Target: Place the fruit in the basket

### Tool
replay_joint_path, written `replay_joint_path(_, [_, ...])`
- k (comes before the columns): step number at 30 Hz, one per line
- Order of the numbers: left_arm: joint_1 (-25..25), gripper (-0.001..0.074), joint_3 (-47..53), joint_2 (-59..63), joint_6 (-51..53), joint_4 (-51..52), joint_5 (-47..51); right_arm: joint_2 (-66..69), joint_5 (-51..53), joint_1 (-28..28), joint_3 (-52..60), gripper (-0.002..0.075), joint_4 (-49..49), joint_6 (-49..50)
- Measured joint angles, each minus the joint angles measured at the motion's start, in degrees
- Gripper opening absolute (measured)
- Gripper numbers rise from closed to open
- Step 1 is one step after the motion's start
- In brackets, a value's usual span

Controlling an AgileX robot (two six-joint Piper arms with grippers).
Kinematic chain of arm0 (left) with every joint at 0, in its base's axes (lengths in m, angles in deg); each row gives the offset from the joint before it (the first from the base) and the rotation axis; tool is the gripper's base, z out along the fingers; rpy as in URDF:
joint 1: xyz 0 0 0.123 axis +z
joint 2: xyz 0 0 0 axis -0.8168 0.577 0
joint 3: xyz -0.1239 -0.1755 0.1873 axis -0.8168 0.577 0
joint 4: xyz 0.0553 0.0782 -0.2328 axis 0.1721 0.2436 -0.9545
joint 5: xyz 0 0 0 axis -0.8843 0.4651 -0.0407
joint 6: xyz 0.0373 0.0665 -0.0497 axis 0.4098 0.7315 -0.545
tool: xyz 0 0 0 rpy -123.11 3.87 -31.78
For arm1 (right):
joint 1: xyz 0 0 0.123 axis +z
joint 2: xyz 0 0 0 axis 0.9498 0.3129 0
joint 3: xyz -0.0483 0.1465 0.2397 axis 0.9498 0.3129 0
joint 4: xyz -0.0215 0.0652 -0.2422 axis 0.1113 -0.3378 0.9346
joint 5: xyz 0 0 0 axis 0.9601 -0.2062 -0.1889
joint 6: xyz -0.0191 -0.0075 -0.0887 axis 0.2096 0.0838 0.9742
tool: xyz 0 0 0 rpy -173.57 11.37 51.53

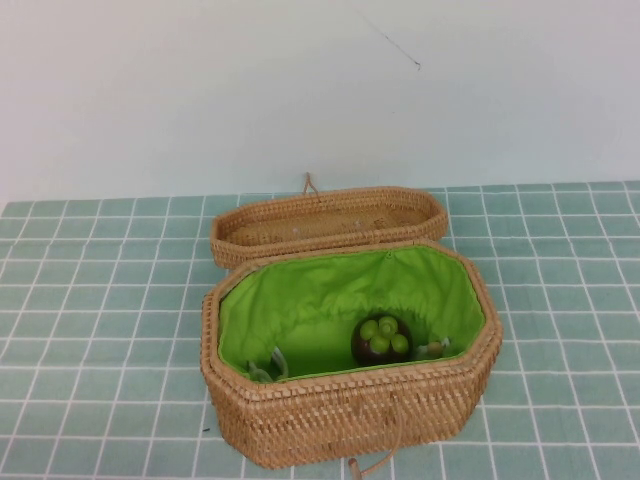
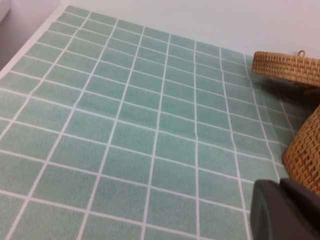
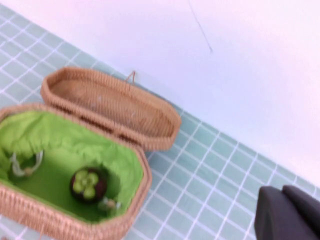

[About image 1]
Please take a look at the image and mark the dark purple mangosteen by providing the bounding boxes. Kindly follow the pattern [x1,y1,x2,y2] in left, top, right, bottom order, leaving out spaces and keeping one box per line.
[351,313,415,368]

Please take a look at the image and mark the woven rattan basket lid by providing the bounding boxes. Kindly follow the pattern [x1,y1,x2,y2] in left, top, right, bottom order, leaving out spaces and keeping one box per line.
[209,172,448,269]

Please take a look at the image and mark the woven rattan basket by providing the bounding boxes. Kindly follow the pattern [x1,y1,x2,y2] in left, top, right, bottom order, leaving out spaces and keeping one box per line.
[199,238,504,470]

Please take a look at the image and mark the bright green fabric liner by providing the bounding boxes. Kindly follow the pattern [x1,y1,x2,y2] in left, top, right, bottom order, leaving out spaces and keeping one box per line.
[218,247,488,384]

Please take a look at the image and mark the green white grid tablecloth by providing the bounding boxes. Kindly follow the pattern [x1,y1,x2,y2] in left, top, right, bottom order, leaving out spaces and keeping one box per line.
[0,182,640,480]

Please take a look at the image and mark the white liner drawstring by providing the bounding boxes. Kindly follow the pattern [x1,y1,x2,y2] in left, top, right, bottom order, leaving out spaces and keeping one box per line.
[415,336,454,359]
[247,348,291,384]

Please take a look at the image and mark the tan basket closure cord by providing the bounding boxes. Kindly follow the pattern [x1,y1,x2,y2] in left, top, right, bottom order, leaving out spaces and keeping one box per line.
[346,393,400,480]

